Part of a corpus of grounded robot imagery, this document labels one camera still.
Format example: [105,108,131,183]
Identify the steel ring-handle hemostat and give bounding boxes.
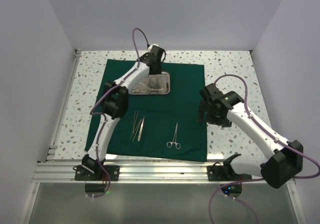
[166,123,181,150]

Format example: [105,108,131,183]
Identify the wide steel tweezers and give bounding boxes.
[137,117,145,142]

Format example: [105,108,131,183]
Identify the thin steel tweezers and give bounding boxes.
[129,120,142,141]
[133,111,139,133]

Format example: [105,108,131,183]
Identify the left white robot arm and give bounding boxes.
[74,44,166,181]

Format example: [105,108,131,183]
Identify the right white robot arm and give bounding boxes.
[198,84,304,188]

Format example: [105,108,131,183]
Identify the steel surgical scissors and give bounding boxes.
[130,82,152,95]

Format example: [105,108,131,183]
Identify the steel instrument tray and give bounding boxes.
[129,71,171,95]

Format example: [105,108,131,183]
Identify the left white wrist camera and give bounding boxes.
[148,44,159,49]

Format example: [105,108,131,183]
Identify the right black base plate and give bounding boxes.
[206,164,252,181]

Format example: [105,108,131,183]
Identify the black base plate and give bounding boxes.
[206,164,252,181]
[72,165,120,181]

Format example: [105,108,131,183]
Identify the aluminium mounting rail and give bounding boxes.
[32,158,294,184]

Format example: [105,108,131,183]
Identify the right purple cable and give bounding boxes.
[208,74,320,224]

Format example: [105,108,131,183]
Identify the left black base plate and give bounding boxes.
[72,165,120,181]

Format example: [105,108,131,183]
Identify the left side aluminium rail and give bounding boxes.
[45,49,82,162]

